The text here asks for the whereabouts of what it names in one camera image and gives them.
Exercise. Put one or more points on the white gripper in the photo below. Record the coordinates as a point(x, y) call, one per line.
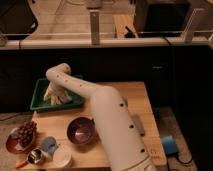
point(54, 89)

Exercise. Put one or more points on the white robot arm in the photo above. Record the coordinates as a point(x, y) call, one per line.
point(120, 138)

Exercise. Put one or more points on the metal measuring cup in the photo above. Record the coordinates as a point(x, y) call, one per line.
point(35, 157)

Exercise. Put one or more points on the green plastic tray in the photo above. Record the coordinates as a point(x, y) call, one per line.
point(39, 105)

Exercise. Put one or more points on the purple bowl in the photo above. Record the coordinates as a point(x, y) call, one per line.
point(81, 131)

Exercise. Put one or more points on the bunch of dark grapes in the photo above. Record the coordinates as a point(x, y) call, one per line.
point(26, 133)

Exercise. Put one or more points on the red plate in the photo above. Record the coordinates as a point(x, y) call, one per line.
point(14, 147)

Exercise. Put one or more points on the blue cylinder object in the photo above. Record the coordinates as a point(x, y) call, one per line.
point(169, 145)

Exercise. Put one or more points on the black box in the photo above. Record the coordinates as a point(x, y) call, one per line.
point(160, 18)

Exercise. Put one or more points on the grey vertical post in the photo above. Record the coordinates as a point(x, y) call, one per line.
point(94, 27)

